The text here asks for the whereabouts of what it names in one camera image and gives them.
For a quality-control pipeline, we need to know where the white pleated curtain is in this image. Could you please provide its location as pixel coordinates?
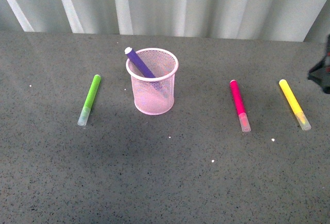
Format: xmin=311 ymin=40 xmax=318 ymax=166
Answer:
xmin=1 ymin=0 xmax=329 ymax=42

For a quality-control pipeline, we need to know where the pink mesh cup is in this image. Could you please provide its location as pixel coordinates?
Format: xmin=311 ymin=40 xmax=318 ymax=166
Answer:
xmin=126 ymin=48 xmax=178 ymax=115

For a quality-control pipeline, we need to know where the green marker pen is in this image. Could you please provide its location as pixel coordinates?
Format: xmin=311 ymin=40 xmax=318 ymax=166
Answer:
xmin=77 ymin=74 xmax=101 ymax=126

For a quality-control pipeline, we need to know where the purple marker pen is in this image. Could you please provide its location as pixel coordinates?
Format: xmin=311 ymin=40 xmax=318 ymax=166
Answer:
xmin=124 ymin=46 xmax=171 ymax=100

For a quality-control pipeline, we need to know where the pink marker pen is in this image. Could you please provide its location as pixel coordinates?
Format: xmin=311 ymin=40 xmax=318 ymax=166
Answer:
xmin=229 ymin=79 xmax=251 ymax=133

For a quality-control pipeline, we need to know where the yellow marker pen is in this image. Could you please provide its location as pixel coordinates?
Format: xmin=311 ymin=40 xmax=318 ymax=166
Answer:
xmin=279 ymin=79 xmax=311 ymax=131

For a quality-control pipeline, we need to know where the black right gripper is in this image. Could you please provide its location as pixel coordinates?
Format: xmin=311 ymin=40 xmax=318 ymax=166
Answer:
xmin=307 ymin=36 xmax=329 ymax=93

